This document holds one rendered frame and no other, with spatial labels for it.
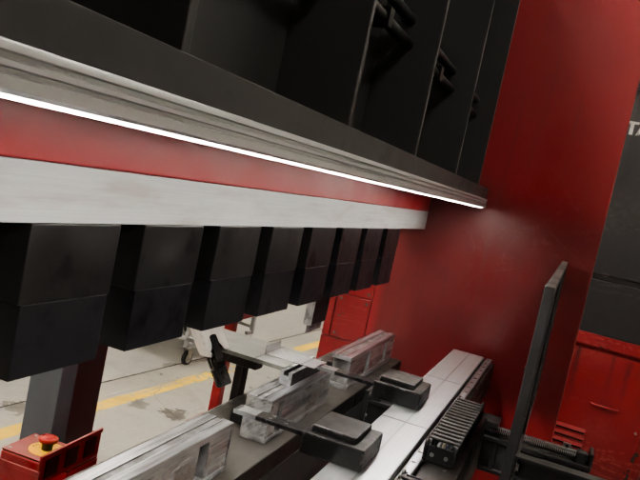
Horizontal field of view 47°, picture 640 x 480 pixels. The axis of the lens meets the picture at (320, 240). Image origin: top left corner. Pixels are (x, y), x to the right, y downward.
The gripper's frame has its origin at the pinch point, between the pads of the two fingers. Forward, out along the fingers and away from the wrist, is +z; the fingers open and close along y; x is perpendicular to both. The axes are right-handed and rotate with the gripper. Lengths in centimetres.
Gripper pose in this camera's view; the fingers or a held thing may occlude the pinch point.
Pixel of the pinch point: (221, 376)
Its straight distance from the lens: 160.5
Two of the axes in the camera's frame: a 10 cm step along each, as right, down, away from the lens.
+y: -3.8, 0.9, 9.2
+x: -8.7, 3.1, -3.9
